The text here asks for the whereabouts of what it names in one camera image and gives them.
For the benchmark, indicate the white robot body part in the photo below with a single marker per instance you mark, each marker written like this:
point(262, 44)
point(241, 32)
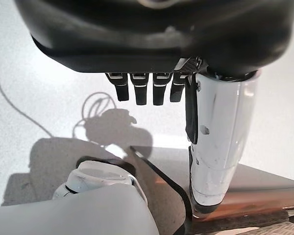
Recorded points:
point(76, 210)

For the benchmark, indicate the white wicker tray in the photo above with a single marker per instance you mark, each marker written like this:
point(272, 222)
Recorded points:
point(284, 230)

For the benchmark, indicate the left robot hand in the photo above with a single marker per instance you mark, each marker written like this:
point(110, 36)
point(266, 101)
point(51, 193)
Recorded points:
point(147, 31)

